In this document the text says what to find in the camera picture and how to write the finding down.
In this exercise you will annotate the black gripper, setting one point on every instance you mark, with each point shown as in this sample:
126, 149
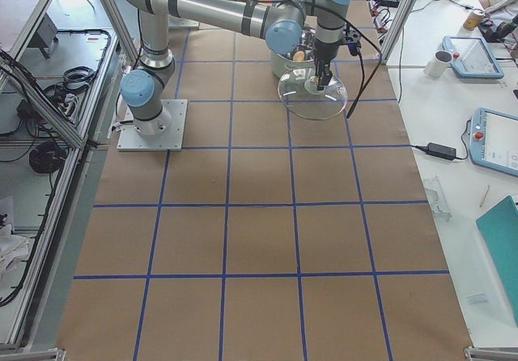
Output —
324, 52

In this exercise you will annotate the white mug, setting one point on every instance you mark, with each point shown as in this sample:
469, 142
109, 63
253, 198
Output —
438, 64

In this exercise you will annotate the small white label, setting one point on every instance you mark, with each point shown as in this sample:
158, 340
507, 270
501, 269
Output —
477, 298

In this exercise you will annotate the clear plastic holder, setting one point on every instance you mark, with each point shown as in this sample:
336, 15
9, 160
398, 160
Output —
436, 199

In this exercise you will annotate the black power adapter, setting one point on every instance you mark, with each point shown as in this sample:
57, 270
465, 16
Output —
439, 151

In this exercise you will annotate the near teach pendant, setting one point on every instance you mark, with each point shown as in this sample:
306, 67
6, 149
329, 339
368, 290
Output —
493, 140

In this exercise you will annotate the brown egg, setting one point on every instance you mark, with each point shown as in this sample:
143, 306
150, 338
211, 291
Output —
298, 56

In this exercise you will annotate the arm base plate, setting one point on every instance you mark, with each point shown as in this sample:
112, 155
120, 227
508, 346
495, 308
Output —
163, 133
182, 23

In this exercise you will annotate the yellow drink can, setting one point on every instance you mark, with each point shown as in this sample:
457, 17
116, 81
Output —
475, 17

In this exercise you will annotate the pale green cooking pot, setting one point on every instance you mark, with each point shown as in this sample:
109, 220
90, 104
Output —
282, 63

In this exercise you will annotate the aluminium frame post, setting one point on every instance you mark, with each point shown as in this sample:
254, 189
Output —
391, 38

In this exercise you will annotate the far teach pendant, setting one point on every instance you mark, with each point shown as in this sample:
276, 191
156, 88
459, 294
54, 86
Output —
472, 58

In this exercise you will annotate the teach pendant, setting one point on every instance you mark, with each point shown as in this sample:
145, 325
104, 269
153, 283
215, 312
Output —
493, 140
472, 58

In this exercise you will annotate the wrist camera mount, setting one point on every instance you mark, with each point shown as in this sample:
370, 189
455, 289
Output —
352, 40

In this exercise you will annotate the glass pot lid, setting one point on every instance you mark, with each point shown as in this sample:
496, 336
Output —
301, 95

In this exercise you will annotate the wooden stick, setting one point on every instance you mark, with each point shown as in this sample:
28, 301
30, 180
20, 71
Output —
484, 196

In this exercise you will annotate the teal folder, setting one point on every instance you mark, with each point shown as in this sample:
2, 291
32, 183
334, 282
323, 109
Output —
498, 227

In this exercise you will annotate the grey box on shelf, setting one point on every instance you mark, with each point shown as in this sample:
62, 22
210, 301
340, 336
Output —
45, 37

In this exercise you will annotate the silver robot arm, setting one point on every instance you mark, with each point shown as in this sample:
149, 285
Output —
279, 24

